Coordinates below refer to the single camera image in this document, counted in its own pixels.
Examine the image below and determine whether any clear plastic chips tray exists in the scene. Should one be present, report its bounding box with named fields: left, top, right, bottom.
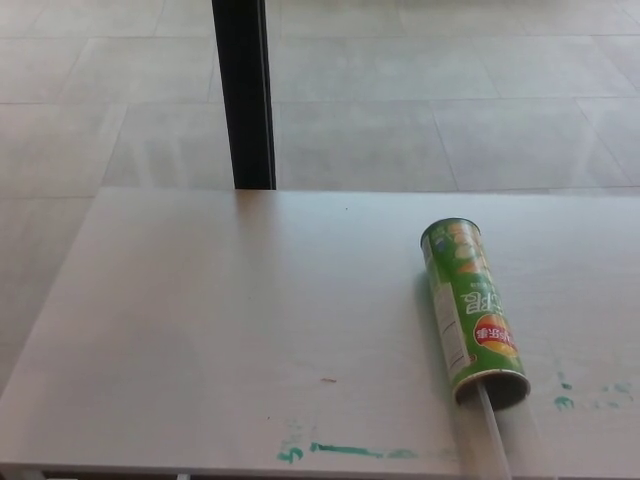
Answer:
left=475, top=382, right=546, bottom=480

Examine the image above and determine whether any green chips canister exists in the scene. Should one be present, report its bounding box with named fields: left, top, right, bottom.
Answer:
left=418, top=216, right=531, bottom=412

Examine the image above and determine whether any black vertical pillar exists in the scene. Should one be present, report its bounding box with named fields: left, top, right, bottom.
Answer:
left=210, top=0, right=277, bottom=191

